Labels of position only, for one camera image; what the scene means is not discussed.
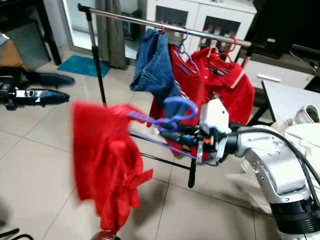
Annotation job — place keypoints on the purple plastic hanger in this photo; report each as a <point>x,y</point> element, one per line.
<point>181,49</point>
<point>182,101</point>

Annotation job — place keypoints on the black desk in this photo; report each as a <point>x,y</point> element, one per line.
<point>47,30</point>

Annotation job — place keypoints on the black television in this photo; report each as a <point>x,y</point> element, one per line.
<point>285,25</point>

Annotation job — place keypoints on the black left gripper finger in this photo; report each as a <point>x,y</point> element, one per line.
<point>50,79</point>
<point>50,98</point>

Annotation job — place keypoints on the white-framed glass door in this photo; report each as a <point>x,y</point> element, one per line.
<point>80,25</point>

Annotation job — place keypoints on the white low drawer unit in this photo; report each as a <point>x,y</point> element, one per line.
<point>295,75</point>

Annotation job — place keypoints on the grey curtain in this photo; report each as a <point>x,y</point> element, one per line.
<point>111,35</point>

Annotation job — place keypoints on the blue denim garment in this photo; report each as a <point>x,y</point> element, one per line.
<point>155,67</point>

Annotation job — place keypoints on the teal floor mat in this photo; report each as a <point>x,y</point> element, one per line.
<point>82,66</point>

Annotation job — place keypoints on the red plastic hanger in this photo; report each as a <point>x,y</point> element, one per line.
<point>232,45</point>
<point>162,25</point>

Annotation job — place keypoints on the red garment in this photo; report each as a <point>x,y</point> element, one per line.
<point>105,160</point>

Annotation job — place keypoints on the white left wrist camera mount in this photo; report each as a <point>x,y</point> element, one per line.
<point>3,40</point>

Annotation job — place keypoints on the metal clothes rack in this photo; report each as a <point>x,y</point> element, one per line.
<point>130,19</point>

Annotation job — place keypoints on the white glass-door cabinet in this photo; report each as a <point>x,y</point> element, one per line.
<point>205,5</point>

